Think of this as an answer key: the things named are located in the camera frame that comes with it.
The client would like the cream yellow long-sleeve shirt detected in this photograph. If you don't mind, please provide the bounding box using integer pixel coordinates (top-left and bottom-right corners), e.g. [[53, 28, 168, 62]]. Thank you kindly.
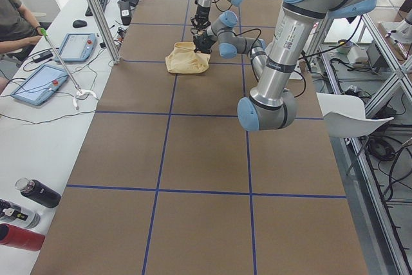
[[165, 42, 211, 74]]

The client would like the black water bottle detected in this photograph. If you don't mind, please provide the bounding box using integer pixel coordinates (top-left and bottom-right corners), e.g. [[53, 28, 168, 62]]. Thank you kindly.
[[15, 178, 61, 209]]

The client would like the metal stick green handle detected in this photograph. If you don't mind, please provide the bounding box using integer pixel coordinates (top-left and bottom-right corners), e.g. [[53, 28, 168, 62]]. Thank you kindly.
[[39, 27, 98, 110]]

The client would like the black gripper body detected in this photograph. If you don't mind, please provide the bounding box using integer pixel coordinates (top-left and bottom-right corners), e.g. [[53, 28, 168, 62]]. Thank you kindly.
[[191, 5, 211, 30], [193, 32, 216, 54]]

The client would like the seated person dark shirt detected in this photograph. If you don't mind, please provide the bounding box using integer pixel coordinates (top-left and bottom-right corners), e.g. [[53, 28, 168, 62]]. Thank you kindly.
[[1, 0, 42, 61]]

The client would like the blue teach pendant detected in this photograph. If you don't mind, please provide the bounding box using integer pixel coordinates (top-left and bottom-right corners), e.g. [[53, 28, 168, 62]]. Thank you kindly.
[[58, 33, 97, 63], [11, 64, 68, 106]]

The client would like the black computer mouse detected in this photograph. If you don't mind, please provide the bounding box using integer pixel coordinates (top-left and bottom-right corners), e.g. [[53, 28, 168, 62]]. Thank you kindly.
[[72, 19, 88, 28]]

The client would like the far blue teach pendant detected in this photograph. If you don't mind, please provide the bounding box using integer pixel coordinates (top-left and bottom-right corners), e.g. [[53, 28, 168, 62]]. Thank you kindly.
[[58, 33, 97, 63]]

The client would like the small grey bowl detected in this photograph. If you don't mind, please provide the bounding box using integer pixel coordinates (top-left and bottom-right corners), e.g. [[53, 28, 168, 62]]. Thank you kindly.
[[337, 39, 353, 55]]

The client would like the white chair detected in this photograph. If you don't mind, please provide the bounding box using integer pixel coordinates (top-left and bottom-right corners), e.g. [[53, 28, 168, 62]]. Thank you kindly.
[[316, 93, 394, 138]]

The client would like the black power adapter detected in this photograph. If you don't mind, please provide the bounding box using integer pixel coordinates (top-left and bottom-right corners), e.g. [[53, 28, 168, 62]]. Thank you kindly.
[[118, 1, 132, 26]]

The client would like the near blue teach pendant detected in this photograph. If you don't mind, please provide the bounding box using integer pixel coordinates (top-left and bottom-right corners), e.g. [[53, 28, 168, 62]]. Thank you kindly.
[[11, 64, 68, 106]]

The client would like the grey black bottle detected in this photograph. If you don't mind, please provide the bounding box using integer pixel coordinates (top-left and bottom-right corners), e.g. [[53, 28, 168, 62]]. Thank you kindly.
[[1, 200, 41, 229]]

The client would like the red water bottle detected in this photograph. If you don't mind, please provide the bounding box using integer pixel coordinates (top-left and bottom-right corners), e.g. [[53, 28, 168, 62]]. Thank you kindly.
[[1, 223, 45, 251]]

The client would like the aluminium frame post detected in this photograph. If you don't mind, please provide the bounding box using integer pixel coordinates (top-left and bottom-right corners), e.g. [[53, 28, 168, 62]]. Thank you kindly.
[[87, 0, 120, 64]]

